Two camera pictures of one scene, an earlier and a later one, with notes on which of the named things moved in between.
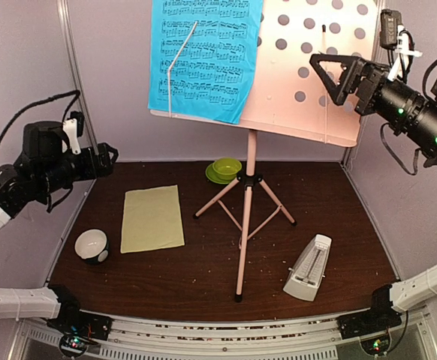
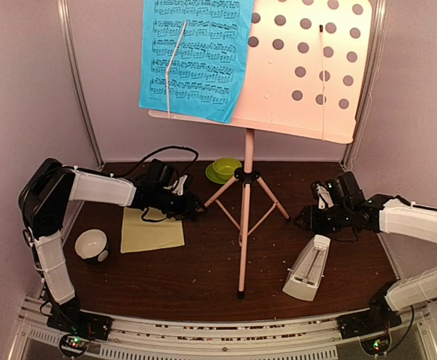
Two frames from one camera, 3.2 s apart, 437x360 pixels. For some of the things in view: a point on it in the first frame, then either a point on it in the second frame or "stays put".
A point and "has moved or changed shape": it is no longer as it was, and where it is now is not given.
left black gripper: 92,171 → 188,208
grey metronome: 308,268 stays put
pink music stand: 285,95 has moved or changed shape
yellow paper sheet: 151,219 stays put
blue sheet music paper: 203,58 has moved or changed shape
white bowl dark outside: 91,245 stays put
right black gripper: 349,80 → 311,221
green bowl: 227,169 stays put
